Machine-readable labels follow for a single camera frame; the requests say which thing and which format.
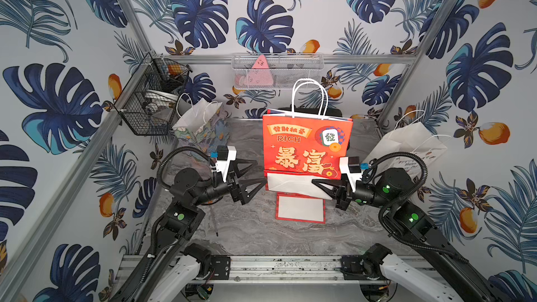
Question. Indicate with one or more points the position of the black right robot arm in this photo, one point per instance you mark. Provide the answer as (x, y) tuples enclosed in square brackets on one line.
[(388, 183)]

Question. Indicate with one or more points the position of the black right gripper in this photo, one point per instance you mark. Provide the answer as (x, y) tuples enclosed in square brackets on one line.
[(342, 193)]

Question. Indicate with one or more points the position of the white happy paper bag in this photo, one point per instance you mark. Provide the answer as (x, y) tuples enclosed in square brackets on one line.
[(413, 138)]

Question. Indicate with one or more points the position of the floral paper bag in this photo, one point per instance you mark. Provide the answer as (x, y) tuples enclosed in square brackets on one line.
[(204, 126)]

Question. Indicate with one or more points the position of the pink triangle item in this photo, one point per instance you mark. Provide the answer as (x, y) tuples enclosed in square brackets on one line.
[(259, 75)]

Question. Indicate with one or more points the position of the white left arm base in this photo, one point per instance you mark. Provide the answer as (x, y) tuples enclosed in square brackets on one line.
[(195, 263)]

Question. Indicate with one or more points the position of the aluminium linear rail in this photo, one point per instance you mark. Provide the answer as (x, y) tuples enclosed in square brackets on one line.
[(285, 269)]

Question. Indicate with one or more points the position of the orange handled screwdriver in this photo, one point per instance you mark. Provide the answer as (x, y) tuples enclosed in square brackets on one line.
[(215, 226)]

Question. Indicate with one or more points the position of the black tool case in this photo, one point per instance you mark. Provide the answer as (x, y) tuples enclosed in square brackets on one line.
[(332, 112)]

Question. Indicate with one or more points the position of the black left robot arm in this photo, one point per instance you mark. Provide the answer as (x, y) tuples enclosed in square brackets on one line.
[(172, 262)]

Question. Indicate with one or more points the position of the white mesh wall shelf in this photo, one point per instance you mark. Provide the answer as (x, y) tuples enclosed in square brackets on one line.
[(286, 68)]

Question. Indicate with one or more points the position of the black wire basket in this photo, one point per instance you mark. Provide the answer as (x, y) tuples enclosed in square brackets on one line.
[(153, 93)]

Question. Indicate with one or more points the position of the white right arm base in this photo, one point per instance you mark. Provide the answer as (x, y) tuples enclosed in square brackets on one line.
[(379, 261)]

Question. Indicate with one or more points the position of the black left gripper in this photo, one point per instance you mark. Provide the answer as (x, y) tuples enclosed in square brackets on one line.
[(238, 182)]

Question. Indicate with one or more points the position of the red paper bag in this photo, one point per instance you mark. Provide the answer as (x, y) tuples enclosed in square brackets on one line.
[(291, 207), (299, 147)]

